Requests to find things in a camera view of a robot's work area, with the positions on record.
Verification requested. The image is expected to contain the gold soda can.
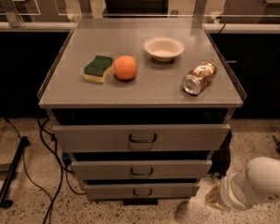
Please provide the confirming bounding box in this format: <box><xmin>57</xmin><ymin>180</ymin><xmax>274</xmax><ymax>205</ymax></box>
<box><xmin>182</xmin><ymin>62</ymin><xmax>217</xmax><ymax>95</ymax></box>

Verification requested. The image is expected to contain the green yellow sponge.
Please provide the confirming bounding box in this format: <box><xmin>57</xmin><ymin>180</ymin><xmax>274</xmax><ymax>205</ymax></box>
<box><xmin>84</xmin><ymin>55</ymin><xmax>113</xmax><ymax>83</ymax></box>

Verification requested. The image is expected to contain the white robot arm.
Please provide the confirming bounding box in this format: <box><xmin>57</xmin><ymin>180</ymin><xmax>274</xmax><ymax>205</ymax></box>
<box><xmin>205</xmin><ymin>157</ymin><xmax>280</xmax><ymax>212</ymax></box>

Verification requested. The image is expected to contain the grey drawer cabinet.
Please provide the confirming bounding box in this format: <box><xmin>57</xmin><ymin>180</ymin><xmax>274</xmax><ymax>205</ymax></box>
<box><xmin>36</xmin><ymin>17</ymin><xmax>247</xmax><ymax>206</ymax></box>

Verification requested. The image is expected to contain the grey top drawer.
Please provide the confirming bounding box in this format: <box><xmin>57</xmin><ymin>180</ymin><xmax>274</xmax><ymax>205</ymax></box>
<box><xmin>53</xmin><ymin>124</ymin><xmax>231</xmax><ymax>152</ymax></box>

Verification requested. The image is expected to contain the grey bottom drawer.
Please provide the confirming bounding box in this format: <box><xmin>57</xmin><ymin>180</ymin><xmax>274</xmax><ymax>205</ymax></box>
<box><xmin>84</xmin><ymin>183</ymin><xmax>199</xmax><ymax>201</ymax></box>

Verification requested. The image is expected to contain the grey metal post left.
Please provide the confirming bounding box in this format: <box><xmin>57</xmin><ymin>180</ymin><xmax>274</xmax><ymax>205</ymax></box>
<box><xmin>0</xmin><ymin>0</ymin><xmax>22</xmax><ymax>28</ymax></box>

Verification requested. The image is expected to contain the black floor stand bar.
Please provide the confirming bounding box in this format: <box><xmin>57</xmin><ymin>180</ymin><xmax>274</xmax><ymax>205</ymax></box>
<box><xmin>0</xmin><ymin>136</ymin><xmax>30</xmax><ymax>208</ymax></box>

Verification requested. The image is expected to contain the grey middle drawer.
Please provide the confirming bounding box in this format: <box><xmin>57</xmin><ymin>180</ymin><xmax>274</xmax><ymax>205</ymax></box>
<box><xmin>72</xmin><ymin>160</ymin><xmax>212</xmax><ymax>180</ymax></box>

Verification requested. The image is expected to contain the black floor cable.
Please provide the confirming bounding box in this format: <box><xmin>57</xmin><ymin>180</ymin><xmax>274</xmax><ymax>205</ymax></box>
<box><xmin>3</xmin><ymin>117</ymin><xmax>87</xmax><ymax>224</ymax></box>

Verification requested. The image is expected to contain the grey metal post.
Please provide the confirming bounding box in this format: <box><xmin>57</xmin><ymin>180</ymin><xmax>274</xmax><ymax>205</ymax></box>
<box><xmin>193</xmin><ymin>0</ymin><xmax>207</xmax><ymax>16</ymax></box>
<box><xmin>78</xmin><ymin>0</ymin><xmax>92</xmax><ymax>19</ymax></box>
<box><xmin>0</xmin><ymin>0</ymin><xmax>22</xmax><ymax>28</ymax></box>

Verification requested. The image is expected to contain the grey metal post middle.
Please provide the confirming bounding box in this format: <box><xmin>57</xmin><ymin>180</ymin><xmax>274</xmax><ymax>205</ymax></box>
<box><xmin>78</xmin><ymin>0</ymin><xmax>92</xmax><ymax>19</ymax></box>

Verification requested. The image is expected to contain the white bowl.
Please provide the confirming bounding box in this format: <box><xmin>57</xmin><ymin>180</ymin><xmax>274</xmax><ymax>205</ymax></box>
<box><xmin>144</xmin><ymin>36</ymin><xmax>185</xmax><ymax>62</ymax></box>

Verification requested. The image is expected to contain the grey drawer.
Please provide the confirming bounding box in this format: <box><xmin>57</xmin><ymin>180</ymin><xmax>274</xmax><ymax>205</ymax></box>
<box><xmin>72</xmin><ymin>160</ymin><xmax>212</xmax><ymax>180</ymax></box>
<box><xmin>53</xmin><ymin>124</ymin><xmax>231</xmax><ymax>152</ymax></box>
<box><xmin>84</xmin><ymin>183</ymin><xmax>199</xmax><ymax>201</ymax></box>

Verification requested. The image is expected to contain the black chair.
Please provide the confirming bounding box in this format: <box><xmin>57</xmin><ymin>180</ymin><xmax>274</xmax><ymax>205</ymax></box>
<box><xmin>103</xmin><ymin>0</ymin><xmax>169</xmax><ymax>18</ymax></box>

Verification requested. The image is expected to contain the orange fruit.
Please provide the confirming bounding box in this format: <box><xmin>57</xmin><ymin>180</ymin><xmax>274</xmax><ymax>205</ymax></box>
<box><xmin>114</xmin><ymin>55</ymin><xmax>137</xmax><ymax>80</ymax></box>

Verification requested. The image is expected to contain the grey metal post right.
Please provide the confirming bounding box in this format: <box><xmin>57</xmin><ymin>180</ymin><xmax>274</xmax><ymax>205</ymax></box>
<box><xmin>193</xmin><ymin>0</ymin><xmax>207</xmax><ymax>16</ymax></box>

